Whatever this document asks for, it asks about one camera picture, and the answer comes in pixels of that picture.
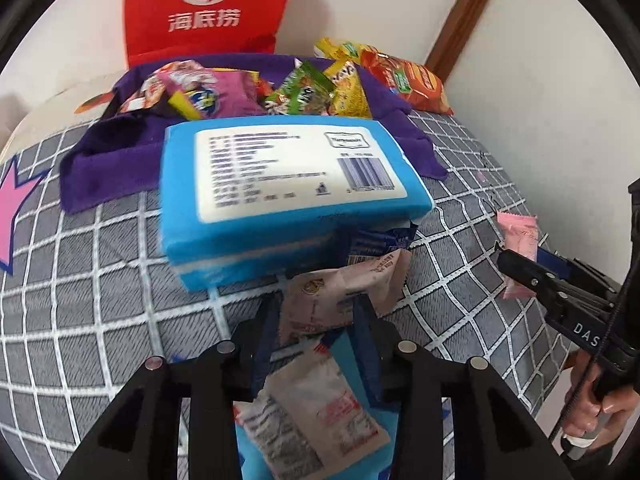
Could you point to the purple snack packet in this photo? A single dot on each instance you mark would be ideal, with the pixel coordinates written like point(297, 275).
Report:
point(230, 95)

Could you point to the yellow chips bag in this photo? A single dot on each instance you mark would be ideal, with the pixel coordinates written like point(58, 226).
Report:
point(340, 49)

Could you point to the pink printed snack packet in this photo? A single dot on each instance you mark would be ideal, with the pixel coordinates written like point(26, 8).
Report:
point(180, 77)

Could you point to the person's right hand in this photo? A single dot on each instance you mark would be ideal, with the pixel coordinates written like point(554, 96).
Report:
point(587, 410)

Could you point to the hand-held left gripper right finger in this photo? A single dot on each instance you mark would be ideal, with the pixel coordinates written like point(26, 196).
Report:
point(367, 355)

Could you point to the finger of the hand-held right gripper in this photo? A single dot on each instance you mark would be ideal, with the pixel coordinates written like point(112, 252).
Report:
point(555, 266)
point(525, 275)

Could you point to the purple towel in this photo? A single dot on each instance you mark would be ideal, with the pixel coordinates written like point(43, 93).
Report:
point(125, 160)

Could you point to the white beige snack packet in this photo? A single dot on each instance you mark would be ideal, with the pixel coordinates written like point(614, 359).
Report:
point(310, 410)

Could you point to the light pink snack packet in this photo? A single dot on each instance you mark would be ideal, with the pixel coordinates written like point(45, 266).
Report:
point(520, 235)

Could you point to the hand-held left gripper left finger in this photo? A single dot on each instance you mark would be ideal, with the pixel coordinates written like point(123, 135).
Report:
point(265, 355)

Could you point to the grey checked bedsheet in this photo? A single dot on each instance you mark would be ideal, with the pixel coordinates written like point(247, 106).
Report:
point(100, 310)

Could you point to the wooden door frame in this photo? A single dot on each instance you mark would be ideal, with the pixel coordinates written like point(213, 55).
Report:
point(460, 15)

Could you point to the dark blue snack packet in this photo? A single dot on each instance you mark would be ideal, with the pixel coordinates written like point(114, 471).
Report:
point(380, 245)

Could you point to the beige pink snack packet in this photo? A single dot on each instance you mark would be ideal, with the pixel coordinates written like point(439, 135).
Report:
point(325, 295)

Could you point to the blue tissue pack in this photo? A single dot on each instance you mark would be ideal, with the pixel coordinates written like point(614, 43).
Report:
point(355, 360)
point(280, 195)

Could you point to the orange chips bag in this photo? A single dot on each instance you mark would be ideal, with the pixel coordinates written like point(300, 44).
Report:
point(415, 82)

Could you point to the green snack packet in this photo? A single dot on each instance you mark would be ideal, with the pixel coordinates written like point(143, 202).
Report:
point(300, 90)

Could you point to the red paper bag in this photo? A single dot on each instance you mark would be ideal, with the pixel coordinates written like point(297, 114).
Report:
point(210, 15)

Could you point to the red white small packet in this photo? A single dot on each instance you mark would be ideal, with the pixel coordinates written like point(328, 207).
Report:
point(140, 97)

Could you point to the yellow triangular snack packet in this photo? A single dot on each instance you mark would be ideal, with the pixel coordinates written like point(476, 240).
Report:
point(350, 92)

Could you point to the fruit print white mattress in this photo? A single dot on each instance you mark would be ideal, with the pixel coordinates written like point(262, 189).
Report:
point(55, 105)

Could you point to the yellow small snack packet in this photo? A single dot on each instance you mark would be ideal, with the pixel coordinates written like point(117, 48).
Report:
point(185, 105)

